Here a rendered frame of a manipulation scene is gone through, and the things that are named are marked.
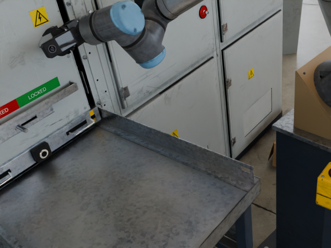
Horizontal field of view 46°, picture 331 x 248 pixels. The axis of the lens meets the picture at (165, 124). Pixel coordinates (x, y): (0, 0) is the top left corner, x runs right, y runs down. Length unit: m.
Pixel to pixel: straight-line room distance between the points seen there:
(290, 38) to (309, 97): 2.36
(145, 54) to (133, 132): 0.38
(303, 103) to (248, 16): 0.87
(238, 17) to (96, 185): 1.23
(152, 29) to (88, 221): 0.57
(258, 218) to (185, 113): 0.71
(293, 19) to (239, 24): 1.59
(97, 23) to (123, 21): 0.08
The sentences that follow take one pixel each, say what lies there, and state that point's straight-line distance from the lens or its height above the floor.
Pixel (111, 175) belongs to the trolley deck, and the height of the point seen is 0.85.
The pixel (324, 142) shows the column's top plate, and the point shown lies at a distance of 1.46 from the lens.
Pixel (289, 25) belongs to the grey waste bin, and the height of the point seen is 0.29.
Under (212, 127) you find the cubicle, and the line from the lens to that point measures 2.12.
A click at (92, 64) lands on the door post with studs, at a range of 1.45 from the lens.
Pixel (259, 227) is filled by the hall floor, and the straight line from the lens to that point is 2.15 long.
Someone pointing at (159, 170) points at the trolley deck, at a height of 0.85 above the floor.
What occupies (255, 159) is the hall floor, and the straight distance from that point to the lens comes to 2.54.
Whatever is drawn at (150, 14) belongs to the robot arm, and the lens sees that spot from 1.17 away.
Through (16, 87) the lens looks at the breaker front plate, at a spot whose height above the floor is 1.13.
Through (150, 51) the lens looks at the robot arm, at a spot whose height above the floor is 1.20.
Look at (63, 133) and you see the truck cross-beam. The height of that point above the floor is 0.90.
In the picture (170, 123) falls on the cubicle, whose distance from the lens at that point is 1.82.
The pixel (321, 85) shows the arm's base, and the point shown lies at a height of 0.94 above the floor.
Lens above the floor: 1.63
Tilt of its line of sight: 33 degrees down
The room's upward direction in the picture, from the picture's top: 11 degrees counter-clockwise
